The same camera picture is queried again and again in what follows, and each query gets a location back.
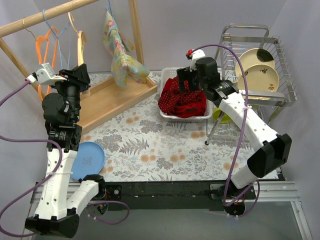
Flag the purple cable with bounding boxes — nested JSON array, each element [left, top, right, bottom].
[[0, 79, 131, 238], [193, 44, 261, 217]]

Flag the floral table mat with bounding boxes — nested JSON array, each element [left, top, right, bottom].
[[74, 69, 281, 182]]

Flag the black base bar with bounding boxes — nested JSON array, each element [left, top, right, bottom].
[[99, 179, 251, 212]]

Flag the cream plate lower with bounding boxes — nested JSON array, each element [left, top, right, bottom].
[[244, 64, 280, 92]]

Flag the blue wire hanger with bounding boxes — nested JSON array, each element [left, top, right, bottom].
[[106, 0, 112, 14], [42, 9, 72, 69]]

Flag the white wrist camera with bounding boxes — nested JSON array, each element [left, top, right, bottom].
[[25, 62, 67, 86], [186, 49, 206, 72]]

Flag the wooden clothes rack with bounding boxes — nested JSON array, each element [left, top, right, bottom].
[[0, 0, 157, 134]]

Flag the red dress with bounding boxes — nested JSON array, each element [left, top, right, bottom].
[[162, 77, 207, 118]]

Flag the pastel floral garment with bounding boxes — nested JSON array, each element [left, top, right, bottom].
[[102, 11, 150, 87]]

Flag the green bowl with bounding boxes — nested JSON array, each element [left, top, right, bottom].
[[212, 107, 232, 124]]

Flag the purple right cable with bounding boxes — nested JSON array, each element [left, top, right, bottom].
[[193, 44, 261, 217]]

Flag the metal dish rack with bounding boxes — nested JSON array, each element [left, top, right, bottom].
[[210, 23, 297, 149]]

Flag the red polka dot garment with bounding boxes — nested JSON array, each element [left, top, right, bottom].
[[157, 77, 208, 116]]

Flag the blue plastic plate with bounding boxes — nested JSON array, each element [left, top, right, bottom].
[[70, 141, 105, 180]]

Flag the wooden hanger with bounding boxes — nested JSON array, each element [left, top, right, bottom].
[[68, 12, 87, 66]]

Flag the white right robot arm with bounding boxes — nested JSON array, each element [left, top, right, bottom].
[[176, 57, 292, 199]]

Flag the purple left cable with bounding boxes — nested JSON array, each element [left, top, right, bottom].
[[0, 79, 131, 238]]

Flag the aluminium frame rail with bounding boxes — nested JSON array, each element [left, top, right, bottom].
[[21, 181, 313, 240]]

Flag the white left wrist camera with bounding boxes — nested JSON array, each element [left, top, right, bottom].
[[25, 62, 67, 86]]

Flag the cream plate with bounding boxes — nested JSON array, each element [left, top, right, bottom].
[[239, 48, 275, 70], [244, 64, 280, 92]]

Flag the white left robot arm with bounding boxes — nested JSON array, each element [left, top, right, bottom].
[[25, 63, 107, 238]]

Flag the white plastic basket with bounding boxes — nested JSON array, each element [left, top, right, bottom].
[[157, 67, 213, 122]]

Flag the orange plastic hanger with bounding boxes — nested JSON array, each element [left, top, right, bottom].
[[35, 26, 61, 100]]

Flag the cream plate upper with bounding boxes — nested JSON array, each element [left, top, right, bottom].
[[239, 48, 275, 70]]

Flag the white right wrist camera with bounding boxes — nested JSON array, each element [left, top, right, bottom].
[[186, 49, 206, 72]]

